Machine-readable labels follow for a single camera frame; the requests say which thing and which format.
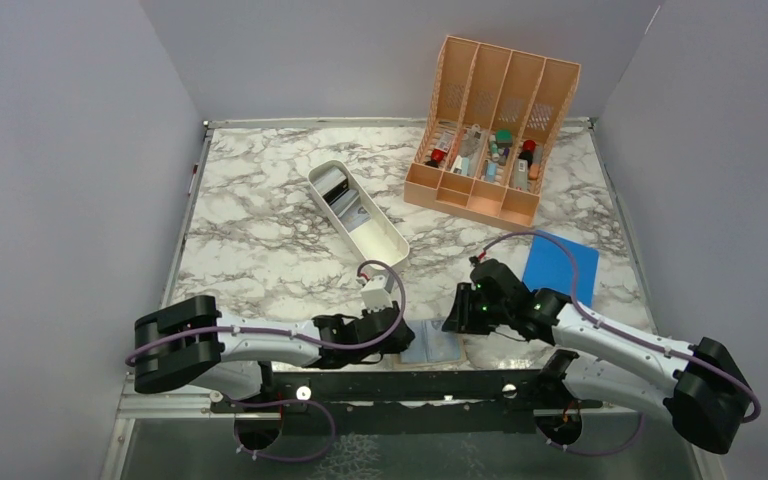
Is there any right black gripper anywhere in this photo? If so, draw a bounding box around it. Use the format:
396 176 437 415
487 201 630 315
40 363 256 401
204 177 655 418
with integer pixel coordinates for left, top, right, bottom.
442 281 512 334

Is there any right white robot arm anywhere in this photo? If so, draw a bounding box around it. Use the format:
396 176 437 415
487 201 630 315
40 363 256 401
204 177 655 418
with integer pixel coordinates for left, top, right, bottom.
442 259 754 455

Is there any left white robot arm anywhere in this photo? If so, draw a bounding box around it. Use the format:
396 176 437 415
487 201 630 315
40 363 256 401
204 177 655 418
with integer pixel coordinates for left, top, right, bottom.
126 295 415 411

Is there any stack of cards in tray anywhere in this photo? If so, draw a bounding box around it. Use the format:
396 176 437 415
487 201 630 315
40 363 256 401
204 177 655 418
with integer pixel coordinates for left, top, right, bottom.
313 167 371 233

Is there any white oblong plastic tray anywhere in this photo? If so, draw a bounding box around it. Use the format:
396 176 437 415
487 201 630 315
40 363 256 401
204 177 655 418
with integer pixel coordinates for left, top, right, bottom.
307 160 410 271

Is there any blue flat board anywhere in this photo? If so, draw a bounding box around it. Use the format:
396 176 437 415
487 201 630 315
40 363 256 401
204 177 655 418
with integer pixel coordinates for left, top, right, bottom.
522 233 599 307

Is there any orange marker pen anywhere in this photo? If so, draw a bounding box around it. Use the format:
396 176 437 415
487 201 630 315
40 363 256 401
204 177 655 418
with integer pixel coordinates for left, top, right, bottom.
528 145 543 180

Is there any red capped black bottle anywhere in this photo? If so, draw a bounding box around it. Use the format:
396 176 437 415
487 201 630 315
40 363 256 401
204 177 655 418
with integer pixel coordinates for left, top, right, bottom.
424 149 447 168

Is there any red capped bottle right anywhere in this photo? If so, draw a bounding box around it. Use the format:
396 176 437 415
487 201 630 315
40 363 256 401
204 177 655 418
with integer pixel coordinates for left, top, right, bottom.
518 140 537 168

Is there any green capped bottle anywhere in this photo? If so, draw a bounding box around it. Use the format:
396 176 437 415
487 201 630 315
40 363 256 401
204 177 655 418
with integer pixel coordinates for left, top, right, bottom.
494 129 514 148

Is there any peach plastic desk organizer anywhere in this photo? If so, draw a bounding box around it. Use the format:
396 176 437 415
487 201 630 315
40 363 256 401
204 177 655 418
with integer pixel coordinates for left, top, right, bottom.
404 36 581 231

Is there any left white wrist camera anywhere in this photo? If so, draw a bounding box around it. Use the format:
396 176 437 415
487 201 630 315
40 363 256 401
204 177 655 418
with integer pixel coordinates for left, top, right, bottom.
361 275 395 312

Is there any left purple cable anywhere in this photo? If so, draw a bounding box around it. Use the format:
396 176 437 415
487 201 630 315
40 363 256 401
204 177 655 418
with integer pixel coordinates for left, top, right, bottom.
124 259 407 464

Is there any purple cable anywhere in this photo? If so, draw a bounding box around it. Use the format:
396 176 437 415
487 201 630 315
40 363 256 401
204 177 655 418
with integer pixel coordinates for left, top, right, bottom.
124 259 407 464
471 229 762 458

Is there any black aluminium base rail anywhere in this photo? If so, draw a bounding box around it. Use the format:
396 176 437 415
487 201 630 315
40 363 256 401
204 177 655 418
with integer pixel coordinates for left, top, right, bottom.
116 368 664 439

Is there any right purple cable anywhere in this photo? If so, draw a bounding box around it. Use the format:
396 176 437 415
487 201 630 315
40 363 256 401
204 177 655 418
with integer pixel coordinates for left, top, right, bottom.
471 229 762 458

